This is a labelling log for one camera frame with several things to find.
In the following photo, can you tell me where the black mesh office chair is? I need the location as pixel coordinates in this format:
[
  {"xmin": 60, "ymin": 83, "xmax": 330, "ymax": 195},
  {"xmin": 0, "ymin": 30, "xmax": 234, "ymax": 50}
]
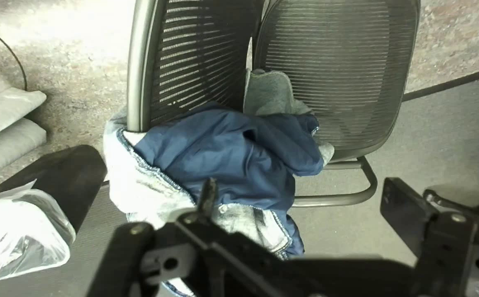
[{"xmin": 123, "ymin": 0, "xmax": 422, "ymax": 210}]

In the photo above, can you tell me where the black flat pad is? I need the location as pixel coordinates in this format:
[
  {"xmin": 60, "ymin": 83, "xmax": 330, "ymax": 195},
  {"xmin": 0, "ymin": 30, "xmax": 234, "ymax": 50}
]
[{"xmin": 0, "ymin": 144, "xmax": 108, "ymax": 233}]

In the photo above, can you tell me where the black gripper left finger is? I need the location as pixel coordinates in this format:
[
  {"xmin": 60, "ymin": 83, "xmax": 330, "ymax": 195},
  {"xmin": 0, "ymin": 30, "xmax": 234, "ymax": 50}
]
[{"xmin": 87, "ymin": 177, "xmax": 287, "ymax": 297}]

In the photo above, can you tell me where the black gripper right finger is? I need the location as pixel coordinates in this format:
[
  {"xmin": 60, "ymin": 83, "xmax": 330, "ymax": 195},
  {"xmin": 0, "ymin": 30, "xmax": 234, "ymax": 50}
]
[{"xmin": 379, "ymin": 175, "xmax": 479, "ymax": 297}]

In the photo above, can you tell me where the thin black floor cable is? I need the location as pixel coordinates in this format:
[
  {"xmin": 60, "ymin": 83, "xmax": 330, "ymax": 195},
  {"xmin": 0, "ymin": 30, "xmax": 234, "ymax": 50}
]
[{"xmin": 0, "ymin": 22, "xmax": 29, "ymax": 93}]

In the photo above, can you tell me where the blue jean jacket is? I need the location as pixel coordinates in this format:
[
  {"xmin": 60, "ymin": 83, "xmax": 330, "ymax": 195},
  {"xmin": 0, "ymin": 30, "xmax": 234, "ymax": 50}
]
[{"xmin": 102, "ymin": 68, "xmax": 336, "ymax": 263}]

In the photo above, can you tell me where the clear plastic bag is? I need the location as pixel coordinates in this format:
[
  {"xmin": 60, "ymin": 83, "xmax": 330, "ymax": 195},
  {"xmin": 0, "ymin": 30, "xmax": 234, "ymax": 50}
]
[{"xmin": 0, "ymin": 184, "xmax": 77, "ymax": 284}]

